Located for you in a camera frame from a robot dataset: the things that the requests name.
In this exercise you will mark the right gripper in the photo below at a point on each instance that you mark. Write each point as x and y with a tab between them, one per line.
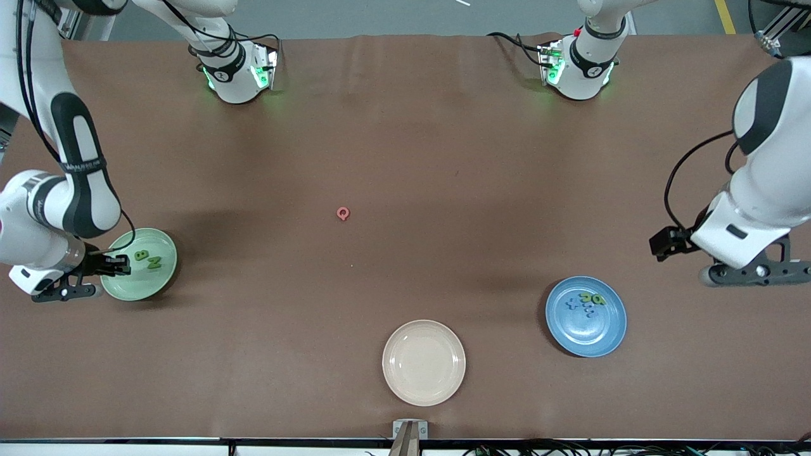
97	263

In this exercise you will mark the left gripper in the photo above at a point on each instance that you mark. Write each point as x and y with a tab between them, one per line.
675	241

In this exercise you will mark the green uppercase letter B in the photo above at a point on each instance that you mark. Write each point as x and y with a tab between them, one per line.
140	256

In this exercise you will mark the green uppercase letter Z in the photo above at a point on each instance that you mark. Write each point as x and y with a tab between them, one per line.
154	263

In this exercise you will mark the green lowercase letter n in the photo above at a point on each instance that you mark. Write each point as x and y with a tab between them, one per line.
600	299

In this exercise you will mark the blue lowercase letter m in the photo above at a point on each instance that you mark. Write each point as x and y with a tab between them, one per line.
590	311

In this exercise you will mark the red uppercase letter Q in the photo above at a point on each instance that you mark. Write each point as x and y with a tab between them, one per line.
343	213

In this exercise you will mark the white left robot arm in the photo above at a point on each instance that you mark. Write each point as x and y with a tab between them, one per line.
779	164

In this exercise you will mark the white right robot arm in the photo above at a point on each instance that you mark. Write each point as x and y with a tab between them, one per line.
222	79

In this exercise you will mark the green plate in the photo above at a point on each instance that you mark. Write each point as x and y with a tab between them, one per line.
146	285

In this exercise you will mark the blue plate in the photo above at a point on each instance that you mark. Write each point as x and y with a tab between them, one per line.
586	335

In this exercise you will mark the cream plate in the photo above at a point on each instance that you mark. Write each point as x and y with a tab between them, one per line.
423	364

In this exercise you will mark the brown table cover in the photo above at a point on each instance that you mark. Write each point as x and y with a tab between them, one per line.
405	158

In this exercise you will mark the aluminium frame profile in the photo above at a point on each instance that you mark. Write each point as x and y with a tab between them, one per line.
789	22
75	25

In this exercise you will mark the grey metal mount bracket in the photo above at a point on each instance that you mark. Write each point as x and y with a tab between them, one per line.
408	437

